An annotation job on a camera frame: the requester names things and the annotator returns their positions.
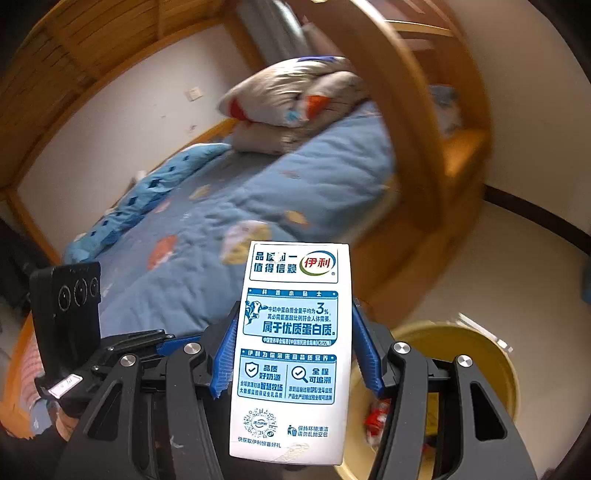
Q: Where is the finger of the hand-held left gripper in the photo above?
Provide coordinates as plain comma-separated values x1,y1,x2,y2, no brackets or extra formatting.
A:
99,329,204,359

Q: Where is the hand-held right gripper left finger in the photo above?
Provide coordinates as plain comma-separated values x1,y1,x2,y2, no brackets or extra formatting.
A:
55,318,241,480

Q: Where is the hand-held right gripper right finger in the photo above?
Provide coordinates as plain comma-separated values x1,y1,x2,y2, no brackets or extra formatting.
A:
352,298,539,480

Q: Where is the red plastic bag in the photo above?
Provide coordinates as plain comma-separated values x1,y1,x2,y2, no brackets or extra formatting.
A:
364,399,393,439

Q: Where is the white milk carton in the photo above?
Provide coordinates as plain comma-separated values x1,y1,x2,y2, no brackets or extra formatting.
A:
229,240,354,466

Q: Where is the yellow round bin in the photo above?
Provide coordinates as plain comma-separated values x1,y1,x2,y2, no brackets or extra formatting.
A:
335,320,518,480

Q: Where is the dark clothing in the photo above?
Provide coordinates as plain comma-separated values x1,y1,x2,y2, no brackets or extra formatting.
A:
0,415,70,480

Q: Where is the blue printed blanket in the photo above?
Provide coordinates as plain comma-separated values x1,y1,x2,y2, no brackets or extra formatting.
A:
65,99,398,337

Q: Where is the light blue patterned cloth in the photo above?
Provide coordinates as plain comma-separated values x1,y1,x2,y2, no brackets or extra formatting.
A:
62,143,232,264

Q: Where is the blue white cloth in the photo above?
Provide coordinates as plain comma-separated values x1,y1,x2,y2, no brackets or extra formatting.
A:
429,85,462,139

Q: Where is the folded beige printed quilt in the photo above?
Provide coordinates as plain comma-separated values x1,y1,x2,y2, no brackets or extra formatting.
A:
217,56,370,155

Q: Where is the grey curtain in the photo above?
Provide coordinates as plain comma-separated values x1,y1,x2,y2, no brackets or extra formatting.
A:
240,0,317,61

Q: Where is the wooden bed frame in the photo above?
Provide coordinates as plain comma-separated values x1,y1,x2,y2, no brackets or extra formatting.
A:
0,0,492,435

